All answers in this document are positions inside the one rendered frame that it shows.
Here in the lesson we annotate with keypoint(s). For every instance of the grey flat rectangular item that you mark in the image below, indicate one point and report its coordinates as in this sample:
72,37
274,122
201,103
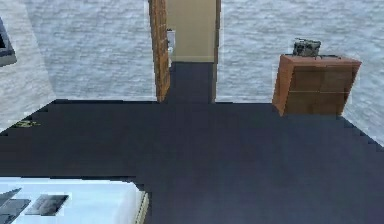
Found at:
46,204
10,207

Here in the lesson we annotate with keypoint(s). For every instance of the brown wooden chest of drawers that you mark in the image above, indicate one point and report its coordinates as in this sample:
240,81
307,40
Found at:
313,85

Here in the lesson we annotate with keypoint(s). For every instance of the dark grey boxy device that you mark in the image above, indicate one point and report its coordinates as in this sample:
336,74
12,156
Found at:
306,48

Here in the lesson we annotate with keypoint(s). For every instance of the brown wooden room door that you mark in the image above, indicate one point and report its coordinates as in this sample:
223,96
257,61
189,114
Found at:
159,50

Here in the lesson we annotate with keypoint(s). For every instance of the white bed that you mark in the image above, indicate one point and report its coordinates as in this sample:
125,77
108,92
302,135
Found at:
86,203

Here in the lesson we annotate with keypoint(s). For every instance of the small dark yellowish floor item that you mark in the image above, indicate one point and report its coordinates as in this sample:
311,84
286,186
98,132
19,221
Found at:
26,124

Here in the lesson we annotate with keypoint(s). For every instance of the grey framed window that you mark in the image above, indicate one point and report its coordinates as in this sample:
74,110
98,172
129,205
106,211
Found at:
4,46

